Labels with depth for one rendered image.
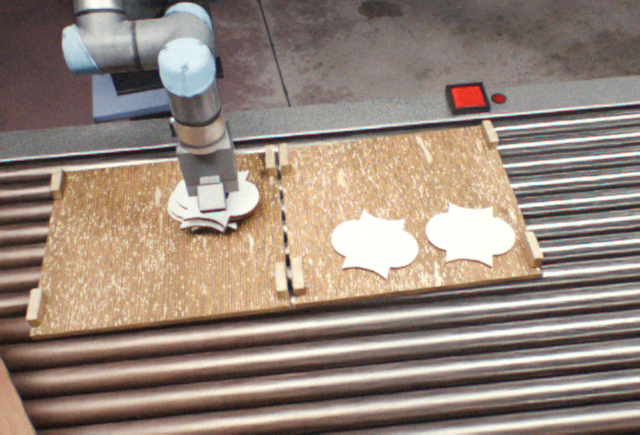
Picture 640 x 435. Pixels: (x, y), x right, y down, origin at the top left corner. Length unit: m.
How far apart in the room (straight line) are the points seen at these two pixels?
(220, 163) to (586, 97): 0.79
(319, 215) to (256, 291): 0.19
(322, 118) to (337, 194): 0.22
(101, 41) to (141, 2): 0.43
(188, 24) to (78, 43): 0.16
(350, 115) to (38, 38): 2.22
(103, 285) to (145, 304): 0.08
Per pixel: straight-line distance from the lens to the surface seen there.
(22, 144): 1.57
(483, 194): 1.32
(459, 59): 3.09
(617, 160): 1.47
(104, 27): 1.15
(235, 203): 1.24
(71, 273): 1.29
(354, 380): 1.12
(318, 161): 1.36
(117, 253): 1.29
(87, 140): 1.52
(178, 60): 1.04
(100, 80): 1.73
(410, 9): 3.34
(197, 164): 1.16
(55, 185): 1.39
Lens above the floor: 1.92
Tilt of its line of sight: 50 degrees down
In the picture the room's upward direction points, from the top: 3 degrees counter-clockwise
